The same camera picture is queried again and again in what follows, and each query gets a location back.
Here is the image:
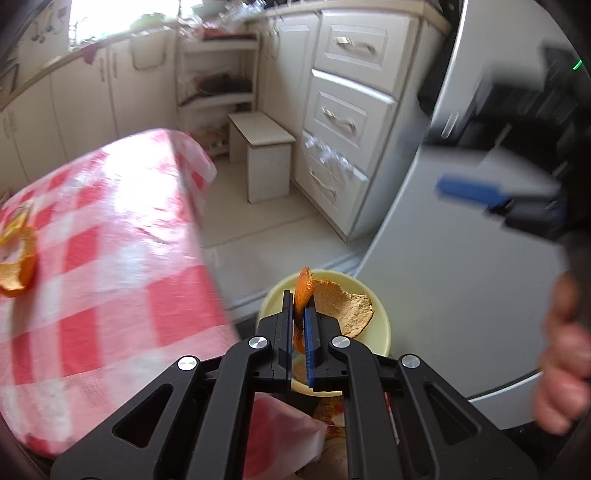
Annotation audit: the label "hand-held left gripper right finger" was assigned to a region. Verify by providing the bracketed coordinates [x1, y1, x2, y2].
[302, 300, 539, 480]

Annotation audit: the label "crumpled clear plastic bags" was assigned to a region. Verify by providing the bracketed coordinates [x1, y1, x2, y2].
[191, 4, 259, 28]

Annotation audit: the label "yellow bowl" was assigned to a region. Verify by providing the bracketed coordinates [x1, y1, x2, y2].
[261, 271, 393, 395]

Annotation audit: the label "white step stool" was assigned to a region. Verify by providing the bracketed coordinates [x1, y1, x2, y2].
[227, 111, 296, 205]

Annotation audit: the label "white refrigerator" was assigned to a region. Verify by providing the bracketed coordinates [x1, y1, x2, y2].
[355, 0, 591, 402]

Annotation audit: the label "white drawer cabinet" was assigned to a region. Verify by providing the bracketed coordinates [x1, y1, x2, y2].
[259, 0, 451, 243]

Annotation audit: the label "person's right hand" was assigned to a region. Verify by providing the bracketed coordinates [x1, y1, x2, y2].
[533, 272, 591, 437]

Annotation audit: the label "red checkered tablecloth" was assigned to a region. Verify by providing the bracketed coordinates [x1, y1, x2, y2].
[0, 128, 326, 478]

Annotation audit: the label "wide orange peel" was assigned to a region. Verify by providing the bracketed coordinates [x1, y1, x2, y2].
[0, 200, 35, 245]

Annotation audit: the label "white corner shelf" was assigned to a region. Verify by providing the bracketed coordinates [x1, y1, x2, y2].
[175, 34, 262, 155]

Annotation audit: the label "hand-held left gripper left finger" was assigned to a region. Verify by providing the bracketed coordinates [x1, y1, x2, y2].
[48, 290, 296, 480]

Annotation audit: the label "clear plastic bag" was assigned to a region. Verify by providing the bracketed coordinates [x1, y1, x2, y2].
[302, 131, 370, 181]

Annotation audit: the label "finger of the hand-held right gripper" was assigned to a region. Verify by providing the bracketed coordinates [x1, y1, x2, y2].
[435, 174, 568, 241]

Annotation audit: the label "dark pan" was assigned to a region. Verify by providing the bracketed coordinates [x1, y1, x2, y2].
[196, 74, 252, 95]

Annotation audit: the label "green bowl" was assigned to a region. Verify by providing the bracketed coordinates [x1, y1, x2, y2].
[129, 14, 167, 31]

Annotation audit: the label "large orange peel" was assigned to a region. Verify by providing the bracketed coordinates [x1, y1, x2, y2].
[314, 279, 375, 337]

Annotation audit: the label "floral cushion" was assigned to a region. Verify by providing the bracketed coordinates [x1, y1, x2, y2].
[295, 397, 352, 480]

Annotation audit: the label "small orange peel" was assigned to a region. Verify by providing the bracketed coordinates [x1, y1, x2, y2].
[293, 267, 315, 356]

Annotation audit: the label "curled orange peel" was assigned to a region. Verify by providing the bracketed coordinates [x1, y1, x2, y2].
[0, 226, 38, 297]

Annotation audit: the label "white kitchen cabinets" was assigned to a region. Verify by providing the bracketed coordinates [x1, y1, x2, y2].
[0, 28, 185, 185]

